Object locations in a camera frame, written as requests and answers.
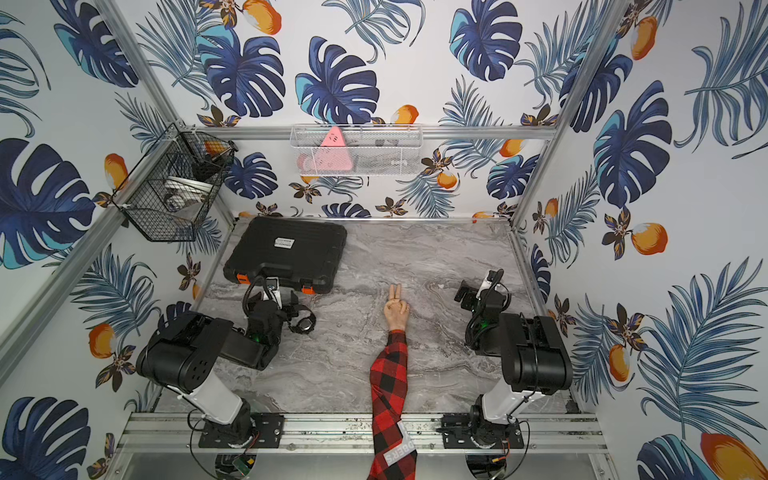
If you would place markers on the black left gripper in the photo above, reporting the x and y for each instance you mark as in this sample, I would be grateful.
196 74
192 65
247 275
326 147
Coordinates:
276 302

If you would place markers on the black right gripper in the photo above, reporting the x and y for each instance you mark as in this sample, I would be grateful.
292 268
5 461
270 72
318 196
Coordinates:
471 296

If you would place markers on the black wrist watch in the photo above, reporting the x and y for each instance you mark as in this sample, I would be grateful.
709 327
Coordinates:
301 320

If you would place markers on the red plaid sleeved forearm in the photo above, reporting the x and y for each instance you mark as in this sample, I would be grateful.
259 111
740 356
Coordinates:
389 387

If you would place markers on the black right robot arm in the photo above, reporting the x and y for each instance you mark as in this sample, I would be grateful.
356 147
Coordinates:
534 363

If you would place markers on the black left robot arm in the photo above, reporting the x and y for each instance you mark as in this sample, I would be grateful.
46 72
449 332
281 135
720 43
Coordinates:
181 357

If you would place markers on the person's bare hand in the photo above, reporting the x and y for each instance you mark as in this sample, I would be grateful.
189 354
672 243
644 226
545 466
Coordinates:
396 309

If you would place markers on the black plastic tool case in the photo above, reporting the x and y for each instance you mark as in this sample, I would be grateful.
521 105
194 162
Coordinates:
302 255

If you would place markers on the pink triangle card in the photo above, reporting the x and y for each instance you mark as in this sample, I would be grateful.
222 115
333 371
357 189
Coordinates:
333 154

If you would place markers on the black wire basket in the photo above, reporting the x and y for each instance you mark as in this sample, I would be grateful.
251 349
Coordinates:
168 195

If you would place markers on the clear mesh wall tray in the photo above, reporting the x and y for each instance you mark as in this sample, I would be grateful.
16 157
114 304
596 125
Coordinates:
376 149

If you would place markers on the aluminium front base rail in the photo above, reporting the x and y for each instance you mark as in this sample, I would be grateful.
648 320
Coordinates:
307 433

